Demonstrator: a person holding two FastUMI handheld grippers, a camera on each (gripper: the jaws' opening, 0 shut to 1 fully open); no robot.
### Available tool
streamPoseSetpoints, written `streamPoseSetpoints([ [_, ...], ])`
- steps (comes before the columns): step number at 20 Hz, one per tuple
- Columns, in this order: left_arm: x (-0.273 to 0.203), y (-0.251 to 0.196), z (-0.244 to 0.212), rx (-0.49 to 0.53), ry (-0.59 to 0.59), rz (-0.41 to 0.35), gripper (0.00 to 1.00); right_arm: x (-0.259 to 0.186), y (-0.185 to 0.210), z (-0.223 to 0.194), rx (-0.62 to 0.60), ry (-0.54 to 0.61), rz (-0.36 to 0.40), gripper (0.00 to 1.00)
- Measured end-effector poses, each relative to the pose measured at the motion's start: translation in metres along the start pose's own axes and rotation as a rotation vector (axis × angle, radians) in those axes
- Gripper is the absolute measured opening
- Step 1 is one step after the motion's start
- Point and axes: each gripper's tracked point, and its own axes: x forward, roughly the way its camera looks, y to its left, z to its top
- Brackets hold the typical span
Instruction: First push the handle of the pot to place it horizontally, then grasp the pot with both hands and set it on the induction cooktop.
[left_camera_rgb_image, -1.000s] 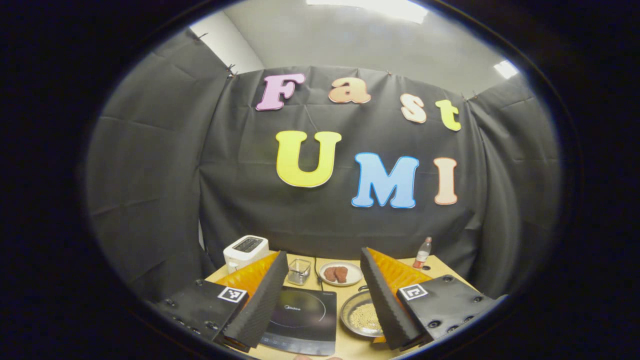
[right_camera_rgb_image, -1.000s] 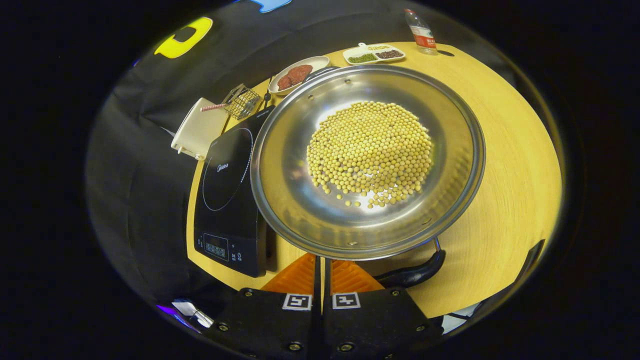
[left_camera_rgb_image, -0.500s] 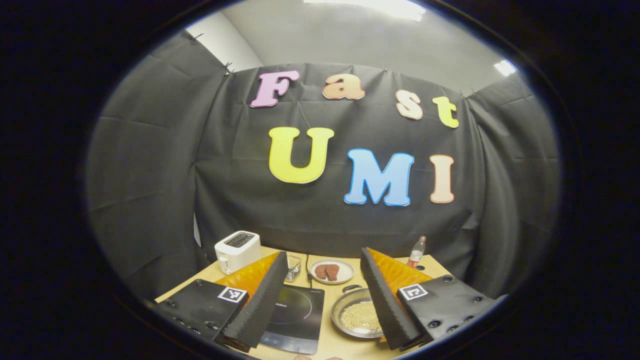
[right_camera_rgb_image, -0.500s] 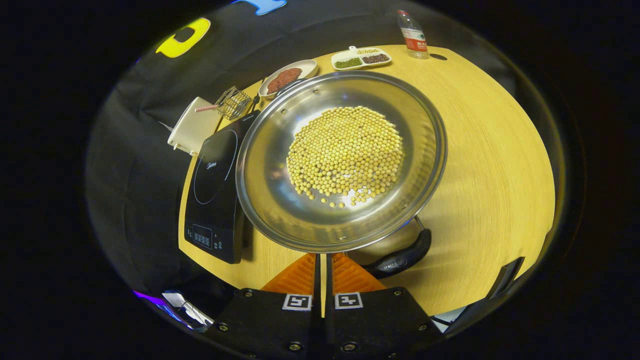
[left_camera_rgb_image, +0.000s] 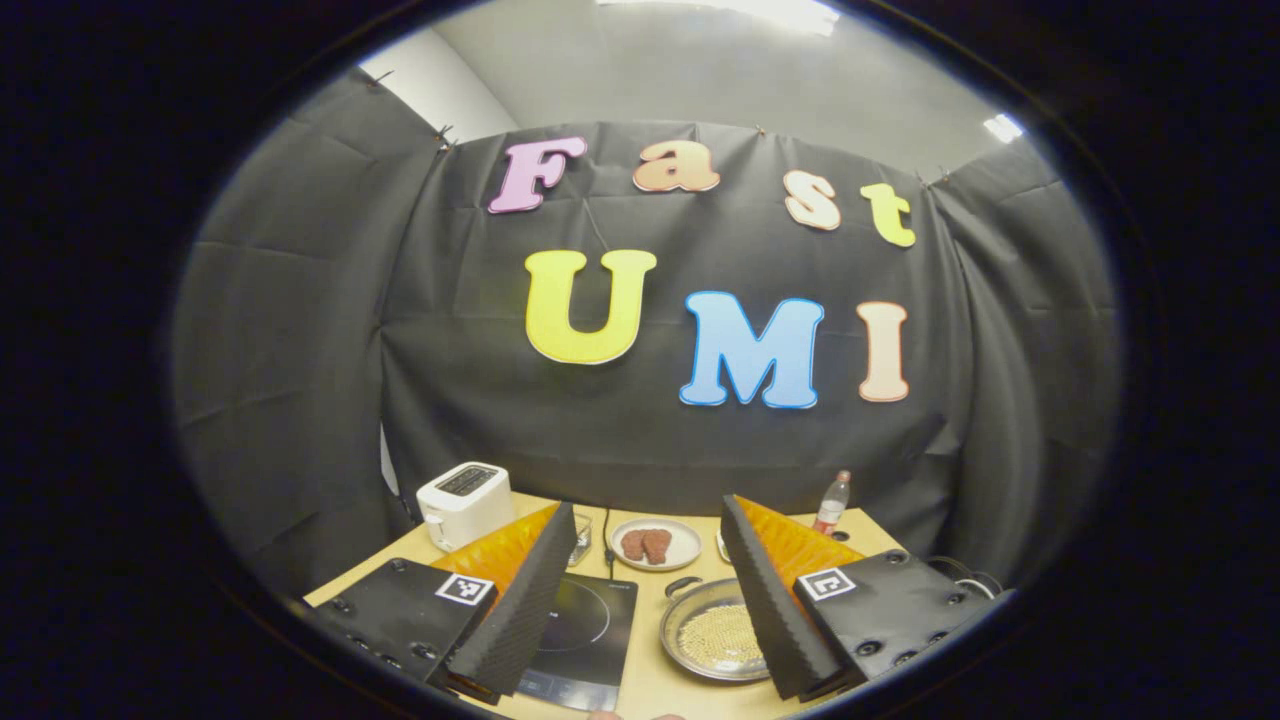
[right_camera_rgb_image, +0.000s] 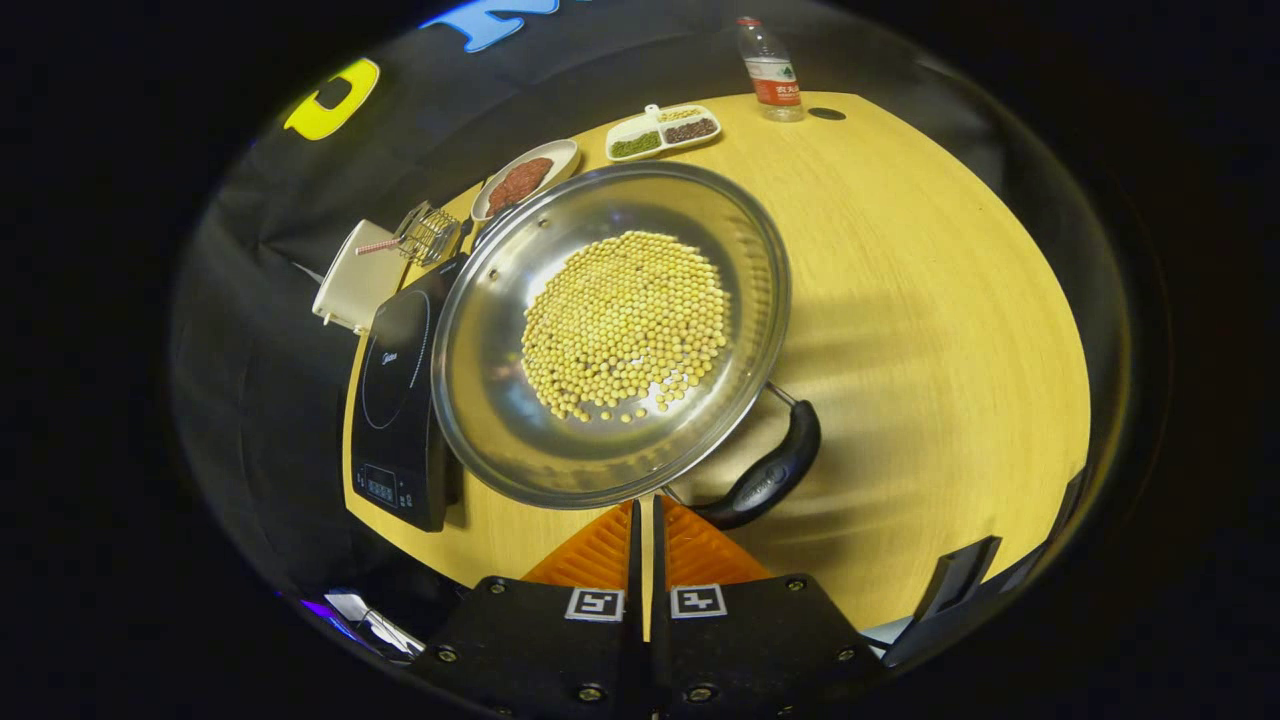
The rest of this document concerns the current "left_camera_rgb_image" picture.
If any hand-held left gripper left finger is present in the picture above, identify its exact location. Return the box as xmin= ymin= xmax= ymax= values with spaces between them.
xmin=305 ymin=502 xmax=579 ymax=706

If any ceiling light panel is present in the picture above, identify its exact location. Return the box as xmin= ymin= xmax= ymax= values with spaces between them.
xmin=598 ymin=0 xmax=841 ymax=37

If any pile of soybeans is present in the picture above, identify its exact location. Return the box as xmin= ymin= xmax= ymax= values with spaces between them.
xmin=705 ymin=602 xmax=769 ymax=671

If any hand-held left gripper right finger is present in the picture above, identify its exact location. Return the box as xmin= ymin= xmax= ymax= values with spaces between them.
xmin=720 ymin=494 xmax=1016 ymax=701

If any white toaster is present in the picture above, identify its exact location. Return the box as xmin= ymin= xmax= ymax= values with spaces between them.
xmin=417 ymin=462 xmax=516 ymax=553

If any clear plastic water bottle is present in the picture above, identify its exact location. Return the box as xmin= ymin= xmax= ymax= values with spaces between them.
xmin=812 ymin=470 xmax=853 ymax=536

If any black induction cooktop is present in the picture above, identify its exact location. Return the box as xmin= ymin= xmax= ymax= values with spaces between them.
xmin=518 ymin=573 xmax=639 ymax=713

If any stainless steel pot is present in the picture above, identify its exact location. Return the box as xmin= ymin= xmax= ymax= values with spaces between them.
xmin=660 ymin=577 xmax=773 ymax=684

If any black backdrop cloth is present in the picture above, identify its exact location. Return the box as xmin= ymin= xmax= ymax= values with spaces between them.
xmin=170 ymin=65 xmax=1121 ymax=601

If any black and white cable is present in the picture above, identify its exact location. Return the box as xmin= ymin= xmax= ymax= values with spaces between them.
xmin=925 ymin=555 xmax=1003 ymax=601

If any round white plate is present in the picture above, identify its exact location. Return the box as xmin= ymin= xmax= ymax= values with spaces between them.
xmin=610 ymin=517 xmax=703 ymax=572

